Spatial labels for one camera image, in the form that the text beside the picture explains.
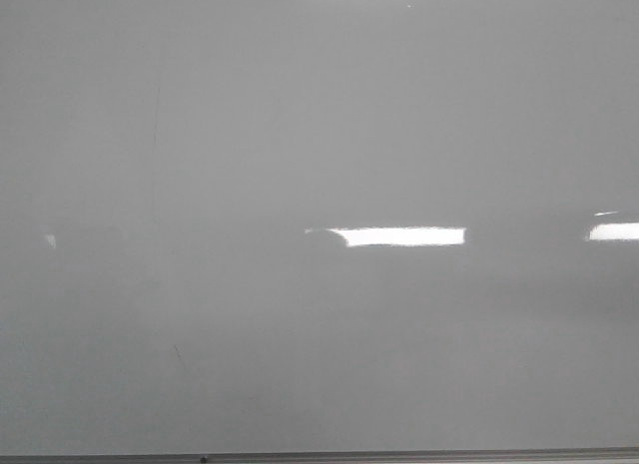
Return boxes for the white whiteboard with aluminium frame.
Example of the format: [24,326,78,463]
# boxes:
[1,0,638,454]

